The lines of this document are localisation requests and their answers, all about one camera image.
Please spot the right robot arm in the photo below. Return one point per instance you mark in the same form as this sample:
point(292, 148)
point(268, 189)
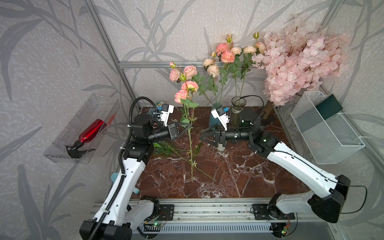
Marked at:
point(327, 192)

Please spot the coral pink rose stem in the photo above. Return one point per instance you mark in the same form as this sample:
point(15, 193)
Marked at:
point(185, 97)

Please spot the white ribbed vase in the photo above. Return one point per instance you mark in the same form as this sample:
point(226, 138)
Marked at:
point(221, 147)

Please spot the pink cherry blossom tree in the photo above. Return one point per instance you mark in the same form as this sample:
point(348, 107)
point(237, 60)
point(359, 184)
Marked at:
point(298, 58)

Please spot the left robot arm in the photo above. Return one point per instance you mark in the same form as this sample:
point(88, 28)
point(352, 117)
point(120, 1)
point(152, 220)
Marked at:
point(133, 159)

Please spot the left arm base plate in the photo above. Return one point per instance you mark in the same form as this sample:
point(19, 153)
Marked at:
point(163, 213)

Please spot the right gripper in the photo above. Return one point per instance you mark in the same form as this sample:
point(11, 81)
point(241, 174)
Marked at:
point(220, 136)

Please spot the red spray bottle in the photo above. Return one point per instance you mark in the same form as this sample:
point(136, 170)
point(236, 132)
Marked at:
point(87, 136)

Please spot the dark green card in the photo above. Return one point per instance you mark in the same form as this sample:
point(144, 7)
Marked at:
point(329, 107)

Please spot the tree stand base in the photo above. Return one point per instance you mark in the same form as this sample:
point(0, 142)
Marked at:
point(267, 115)

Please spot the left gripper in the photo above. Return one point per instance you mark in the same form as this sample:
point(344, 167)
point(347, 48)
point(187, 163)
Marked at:
point(171, 131)

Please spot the blue hydrangea flowers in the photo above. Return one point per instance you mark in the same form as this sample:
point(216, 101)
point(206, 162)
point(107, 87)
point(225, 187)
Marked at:
point(153, 113)

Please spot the cream pink rose stem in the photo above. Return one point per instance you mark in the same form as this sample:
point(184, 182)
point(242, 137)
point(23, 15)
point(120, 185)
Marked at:
point(237, 68)

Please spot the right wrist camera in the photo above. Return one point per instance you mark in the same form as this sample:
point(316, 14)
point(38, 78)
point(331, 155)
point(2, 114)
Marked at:
point(221, 114)

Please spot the clear glass vase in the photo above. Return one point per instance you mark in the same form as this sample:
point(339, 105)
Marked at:
point(236, 108)

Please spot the aluminium front rail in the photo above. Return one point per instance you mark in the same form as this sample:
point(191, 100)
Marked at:
point(183, 211)

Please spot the white wire mesh basket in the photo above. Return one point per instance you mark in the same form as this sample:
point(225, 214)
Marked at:
point(330, 141)

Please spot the red rose stem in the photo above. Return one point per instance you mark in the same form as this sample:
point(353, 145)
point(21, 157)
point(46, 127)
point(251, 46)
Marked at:
point(166, 149)

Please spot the clear plastic wall bin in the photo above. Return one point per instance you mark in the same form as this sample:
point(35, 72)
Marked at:
point(96, 107)

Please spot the deep pink rose stem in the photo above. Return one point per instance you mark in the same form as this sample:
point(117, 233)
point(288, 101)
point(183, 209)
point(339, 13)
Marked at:
point(227, 57)

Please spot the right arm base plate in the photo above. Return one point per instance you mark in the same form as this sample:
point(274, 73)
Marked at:
point(269, 213)

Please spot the small white daisy sprig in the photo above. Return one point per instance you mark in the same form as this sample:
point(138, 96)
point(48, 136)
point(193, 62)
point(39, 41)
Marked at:
point(195, 153)

